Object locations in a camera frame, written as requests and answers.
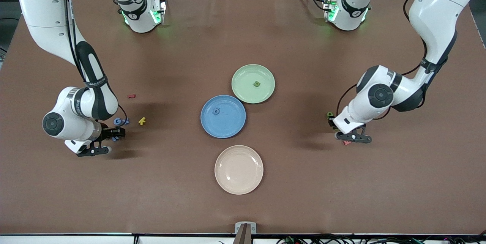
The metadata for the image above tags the green plate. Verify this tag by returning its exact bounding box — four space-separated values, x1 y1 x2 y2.
231 64 276 104

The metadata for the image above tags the beige plate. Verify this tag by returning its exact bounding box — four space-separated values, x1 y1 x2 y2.
215 145 264 195

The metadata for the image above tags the blue plate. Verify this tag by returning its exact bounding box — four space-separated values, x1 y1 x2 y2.
200 95 247 139

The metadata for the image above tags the brown table cloth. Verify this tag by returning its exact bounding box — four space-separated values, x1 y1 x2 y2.
0 0 486 235

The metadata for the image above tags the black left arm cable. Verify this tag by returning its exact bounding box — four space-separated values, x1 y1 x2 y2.
336 0 448 118

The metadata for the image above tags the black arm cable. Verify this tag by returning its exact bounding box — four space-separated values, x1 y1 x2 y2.
336 0 448 118
11 0 129 129

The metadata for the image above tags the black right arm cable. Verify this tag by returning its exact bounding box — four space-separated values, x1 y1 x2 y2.
11 0 129 129

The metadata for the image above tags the grey metal bracket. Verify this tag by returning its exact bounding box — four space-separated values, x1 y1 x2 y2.
235 222 257 235

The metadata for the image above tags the brown camera post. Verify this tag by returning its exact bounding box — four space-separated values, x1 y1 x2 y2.
232 224 254 244

